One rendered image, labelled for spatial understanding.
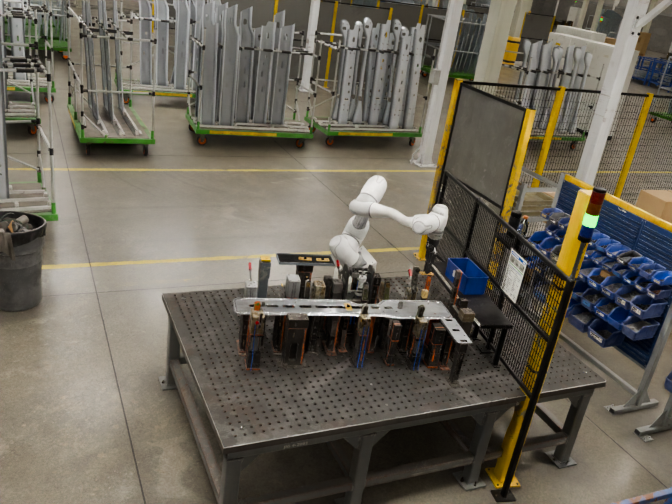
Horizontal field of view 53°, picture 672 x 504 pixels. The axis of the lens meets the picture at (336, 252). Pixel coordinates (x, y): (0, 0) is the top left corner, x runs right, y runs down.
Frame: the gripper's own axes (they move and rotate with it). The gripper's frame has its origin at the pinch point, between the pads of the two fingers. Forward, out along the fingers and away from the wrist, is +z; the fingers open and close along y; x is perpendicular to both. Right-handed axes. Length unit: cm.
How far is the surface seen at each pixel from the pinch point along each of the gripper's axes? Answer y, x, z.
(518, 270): 14, 54, -7
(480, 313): 11.4, 37.5, 25.8
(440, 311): 4.2, 13.4, 28.9
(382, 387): 42, -32, 59
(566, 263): 53, 57, -31
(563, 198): -150, 185, -1
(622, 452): 31, 168, 128
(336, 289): -16, -51, 25
